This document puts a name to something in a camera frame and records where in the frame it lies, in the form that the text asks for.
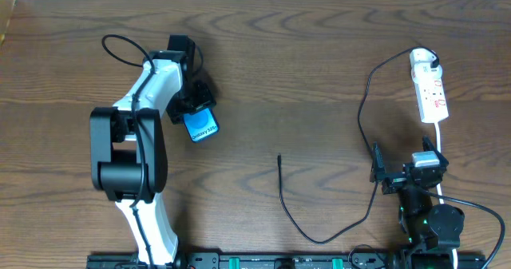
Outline white power strip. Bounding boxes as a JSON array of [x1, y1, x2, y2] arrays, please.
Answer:
[[409, 48, 450, 124]]

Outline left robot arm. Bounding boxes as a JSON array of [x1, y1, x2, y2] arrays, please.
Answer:
[[86, 35, 220, 268]]

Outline white charger plug adapter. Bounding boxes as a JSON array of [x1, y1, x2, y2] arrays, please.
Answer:
[[410, 61, 443, 84]]

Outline black charging cable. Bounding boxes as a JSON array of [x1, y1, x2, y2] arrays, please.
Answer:
[[276, 45, 441, 245]]

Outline blue Galaxy smartphone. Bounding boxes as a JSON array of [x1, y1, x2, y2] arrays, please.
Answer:
[[184, 109, 220, 143]]

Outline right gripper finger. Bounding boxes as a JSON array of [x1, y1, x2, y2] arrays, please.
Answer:
[[371, 142, 386, 177], [422, 136, 448, 168]]

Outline white power strip cord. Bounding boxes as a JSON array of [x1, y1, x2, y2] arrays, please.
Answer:
[[434, 121, 459, 269]]

